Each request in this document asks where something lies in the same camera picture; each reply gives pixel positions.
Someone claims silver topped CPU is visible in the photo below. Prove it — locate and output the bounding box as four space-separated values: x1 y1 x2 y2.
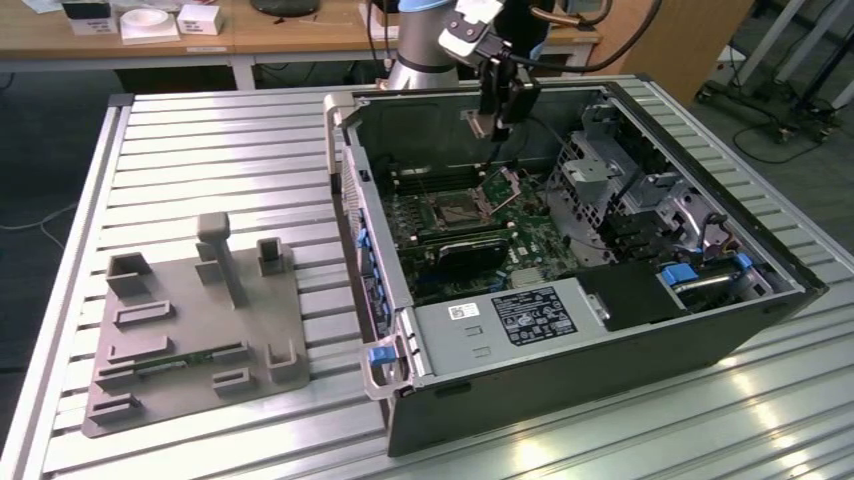
466 110 501 139

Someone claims metal socket cover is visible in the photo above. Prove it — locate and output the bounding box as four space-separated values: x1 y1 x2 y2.
477 167 530 209

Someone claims black RAM slot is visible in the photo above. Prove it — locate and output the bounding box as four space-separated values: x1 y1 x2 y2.
391 178 482 189
393 183 483 195

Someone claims CPU socket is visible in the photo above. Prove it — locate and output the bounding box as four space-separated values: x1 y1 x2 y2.
426 188 499 232

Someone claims copper coloured curved tube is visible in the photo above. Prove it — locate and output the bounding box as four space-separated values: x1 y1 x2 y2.
533 2 610 27

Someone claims grey metal drive cage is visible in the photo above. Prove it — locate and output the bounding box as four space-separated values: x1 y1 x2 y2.
546 102 709 266

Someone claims wooden cabinet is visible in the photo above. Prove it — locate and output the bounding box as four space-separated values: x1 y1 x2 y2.
619 0 760 109

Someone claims green motherboard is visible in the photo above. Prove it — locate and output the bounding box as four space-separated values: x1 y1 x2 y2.
383 164 589 306

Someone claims wooden desk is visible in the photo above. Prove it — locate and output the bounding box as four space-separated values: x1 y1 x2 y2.
0 0 606 94

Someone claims black graphics card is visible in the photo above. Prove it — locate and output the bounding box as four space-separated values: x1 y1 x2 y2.
426 234 509 274

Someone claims black round base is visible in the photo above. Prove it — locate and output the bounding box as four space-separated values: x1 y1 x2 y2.
250 0 322 15

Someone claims wheeled equipment stand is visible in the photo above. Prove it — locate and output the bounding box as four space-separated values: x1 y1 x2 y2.
693 0 854 149

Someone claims white labelled box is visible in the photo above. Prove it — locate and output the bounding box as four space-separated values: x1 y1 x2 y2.
176 3 226 36
63 0 115 36

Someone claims black plastic shroud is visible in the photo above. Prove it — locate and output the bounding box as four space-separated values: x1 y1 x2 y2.
577 262 689 334

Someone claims blue drive carrier latch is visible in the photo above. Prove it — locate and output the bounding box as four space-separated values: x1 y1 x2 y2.
657 264 699 289

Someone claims grey power supply unit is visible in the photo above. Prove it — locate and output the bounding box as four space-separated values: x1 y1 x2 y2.
406 277 613 379

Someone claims white round holder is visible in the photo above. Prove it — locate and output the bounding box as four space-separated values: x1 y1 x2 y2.
118 8 182 46

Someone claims black open PC case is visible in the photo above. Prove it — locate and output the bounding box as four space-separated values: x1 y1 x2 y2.
322 74 830 459

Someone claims grey parts rack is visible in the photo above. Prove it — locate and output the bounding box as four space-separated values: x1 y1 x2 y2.
79 212 315 439

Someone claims green RAM stick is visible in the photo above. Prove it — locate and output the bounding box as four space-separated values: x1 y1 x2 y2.
132 352 219 376

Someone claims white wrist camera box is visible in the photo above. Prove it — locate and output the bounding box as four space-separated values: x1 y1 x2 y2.
437 0 507 65

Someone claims black camera cable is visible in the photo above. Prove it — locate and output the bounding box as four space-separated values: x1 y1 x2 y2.
497 0 666 72

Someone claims coloured wire bundle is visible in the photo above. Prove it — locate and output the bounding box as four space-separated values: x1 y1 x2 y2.
693 212 742 261

